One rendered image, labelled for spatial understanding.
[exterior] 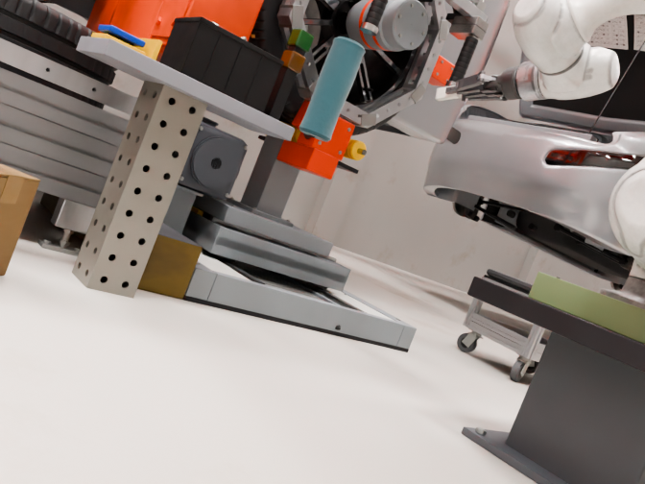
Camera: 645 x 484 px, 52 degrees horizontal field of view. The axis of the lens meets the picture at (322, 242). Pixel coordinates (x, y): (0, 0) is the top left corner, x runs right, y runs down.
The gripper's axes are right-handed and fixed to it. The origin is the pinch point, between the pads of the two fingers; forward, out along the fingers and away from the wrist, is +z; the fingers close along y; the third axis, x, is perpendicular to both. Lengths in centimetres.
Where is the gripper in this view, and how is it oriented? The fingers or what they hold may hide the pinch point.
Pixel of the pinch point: (448, 92)
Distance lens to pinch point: 174.9
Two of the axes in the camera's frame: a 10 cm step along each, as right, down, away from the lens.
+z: -7.1, -0.3, 7.0
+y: -6.8, -2.3, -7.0
